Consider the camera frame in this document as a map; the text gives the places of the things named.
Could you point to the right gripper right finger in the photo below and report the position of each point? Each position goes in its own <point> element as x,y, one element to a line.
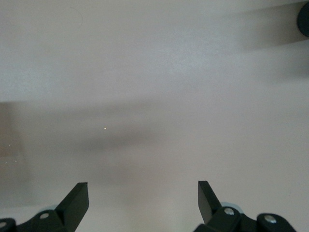
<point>210,207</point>

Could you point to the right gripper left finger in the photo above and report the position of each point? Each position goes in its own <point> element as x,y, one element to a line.
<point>72,207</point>

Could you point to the black round object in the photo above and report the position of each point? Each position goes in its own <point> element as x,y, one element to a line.
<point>304,20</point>

